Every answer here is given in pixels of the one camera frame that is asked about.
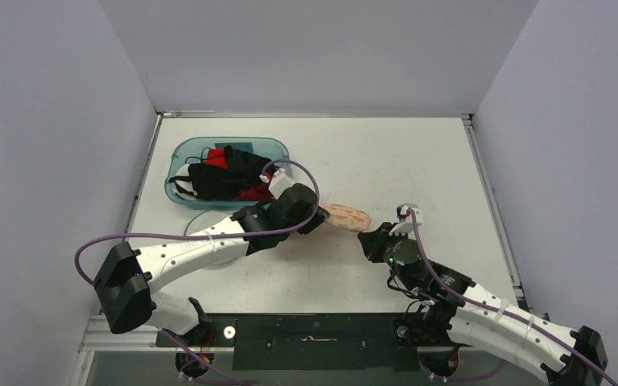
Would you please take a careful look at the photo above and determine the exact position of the dark red lace bra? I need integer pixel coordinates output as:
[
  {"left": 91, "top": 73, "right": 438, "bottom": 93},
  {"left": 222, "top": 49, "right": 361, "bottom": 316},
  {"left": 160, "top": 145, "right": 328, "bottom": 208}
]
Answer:
[{"left": 233, "top": 171, "right": 274, "bottom": 201}]

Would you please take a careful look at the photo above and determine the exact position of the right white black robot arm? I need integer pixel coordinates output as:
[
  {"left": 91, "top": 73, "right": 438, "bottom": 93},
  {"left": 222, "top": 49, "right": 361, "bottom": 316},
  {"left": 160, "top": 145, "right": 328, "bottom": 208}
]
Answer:
[{"left": 357, "top": 223, "right": 608, "bottom": 385}]

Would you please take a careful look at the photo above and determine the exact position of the white black bra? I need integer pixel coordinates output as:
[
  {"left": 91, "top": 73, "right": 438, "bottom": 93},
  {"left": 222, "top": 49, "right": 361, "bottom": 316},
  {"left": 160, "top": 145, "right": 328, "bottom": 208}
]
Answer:
[{"left": 167, "top": 164, "right": 197, "bottom": 201}]

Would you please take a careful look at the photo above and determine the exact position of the teal plastic bin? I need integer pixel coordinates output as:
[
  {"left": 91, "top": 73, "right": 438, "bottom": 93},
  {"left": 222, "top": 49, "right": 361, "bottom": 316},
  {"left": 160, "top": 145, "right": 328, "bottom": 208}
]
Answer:
[{"left": 164, "top": 137, "right": 289, "bottom": 210}]

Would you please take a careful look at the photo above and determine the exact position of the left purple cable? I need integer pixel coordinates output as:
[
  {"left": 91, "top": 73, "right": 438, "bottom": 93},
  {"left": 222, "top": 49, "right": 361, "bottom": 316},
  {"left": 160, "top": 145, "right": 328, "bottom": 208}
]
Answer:
[{"left": 73, "top": 158, "right": 321, "bottom": 288}]

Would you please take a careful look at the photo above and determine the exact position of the purple cable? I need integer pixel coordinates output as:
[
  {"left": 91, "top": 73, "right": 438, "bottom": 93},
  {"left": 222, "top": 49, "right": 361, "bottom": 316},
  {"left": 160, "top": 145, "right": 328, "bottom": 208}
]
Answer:
[
  {"left": 406, "top": 208, "right": 618, "bottom": 386},
  {"left": 73, "top": 158, "right": 321, "bottom": 288}
]

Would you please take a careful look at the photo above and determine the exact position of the peach floral padded bra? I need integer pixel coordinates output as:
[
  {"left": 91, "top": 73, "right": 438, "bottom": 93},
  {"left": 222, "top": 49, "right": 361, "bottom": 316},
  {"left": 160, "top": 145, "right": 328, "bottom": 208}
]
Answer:
[{"left": 319, "top": 203, "right": 372, "bottom": 232}]

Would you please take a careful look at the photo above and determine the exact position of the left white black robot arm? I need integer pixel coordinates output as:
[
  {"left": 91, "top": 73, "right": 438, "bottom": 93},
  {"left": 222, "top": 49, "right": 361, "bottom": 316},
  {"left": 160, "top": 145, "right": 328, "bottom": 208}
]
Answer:
[{"left": 93, "top": 183, "right": 328, "bottom": 347}]

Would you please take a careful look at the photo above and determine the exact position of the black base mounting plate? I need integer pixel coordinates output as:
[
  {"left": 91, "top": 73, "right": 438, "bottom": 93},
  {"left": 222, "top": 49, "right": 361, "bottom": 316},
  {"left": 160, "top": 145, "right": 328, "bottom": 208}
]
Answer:
[{"left": 182, "top": 313, "right": 460, "bottom": 372}]

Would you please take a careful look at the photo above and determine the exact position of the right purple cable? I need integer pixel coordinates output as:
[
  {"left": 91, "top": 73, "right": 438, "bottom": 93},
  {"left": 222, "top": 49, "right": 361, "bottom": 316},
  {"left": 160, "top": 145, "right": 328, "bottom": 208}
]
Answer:
[{"left": 406, "top": 208, "right": 618, "bottom": 386}]

